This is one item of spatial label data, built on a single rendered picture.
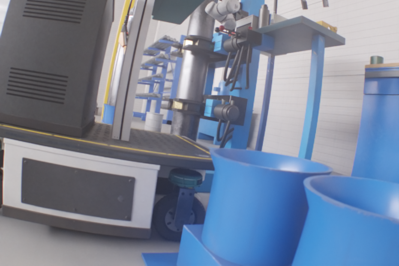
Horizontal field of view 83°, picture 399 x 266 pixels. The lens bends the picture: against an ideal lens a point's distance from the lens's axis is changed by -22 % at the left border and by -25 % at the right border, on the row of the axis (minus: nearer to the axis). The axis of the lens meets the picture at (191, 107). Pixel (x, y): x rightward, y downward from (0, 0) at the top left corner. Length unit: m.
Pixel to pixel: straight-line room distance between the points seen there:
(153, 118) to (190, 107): 2.75
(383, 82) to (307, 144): 0.67
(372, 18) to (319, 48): 1.99
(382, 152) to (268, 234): 1.33
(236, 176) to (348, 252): 0.29
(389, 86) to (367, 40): 1.73
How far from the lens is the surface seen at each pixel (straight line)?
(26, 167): 0.82
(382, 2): 3.58
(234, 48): 1.92
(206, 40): 2.12
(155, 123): 4.76
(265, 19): 1.96
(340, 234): 0.36
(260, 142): 2.88
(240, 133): 2.39
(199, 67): 2.20
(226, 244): 0.60
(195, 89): 2.18
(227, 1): 1.66
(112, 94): 3.39
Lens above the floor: 0.45
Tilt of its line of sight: 1 degrees up
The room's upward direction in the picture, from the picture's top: 9 degrees clockwise
